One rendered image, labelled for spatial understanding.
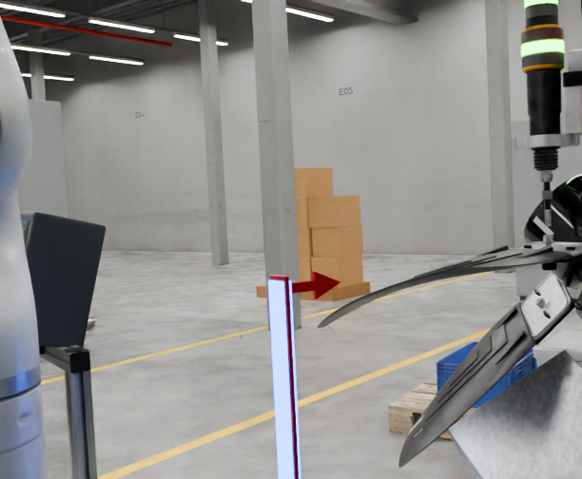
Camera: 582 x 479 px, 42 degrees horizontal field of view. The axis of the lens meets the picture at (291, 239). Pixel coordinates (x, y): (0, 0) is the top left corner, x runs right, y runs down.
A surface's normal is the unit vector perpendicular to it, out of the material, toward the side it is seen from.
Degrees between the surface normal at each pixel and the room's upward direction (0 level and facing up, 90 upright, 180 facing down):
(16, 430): 90
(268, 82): 90
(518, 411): 55
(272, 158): 90
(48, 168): 90
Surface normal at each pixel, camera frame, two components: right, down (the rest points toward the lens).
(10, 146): 0.90, 0.19
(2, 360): 0.86, -0.02
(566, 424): -0.33, -0.51
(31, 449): 0.97, -0.04
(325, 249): -0.60, 0.07
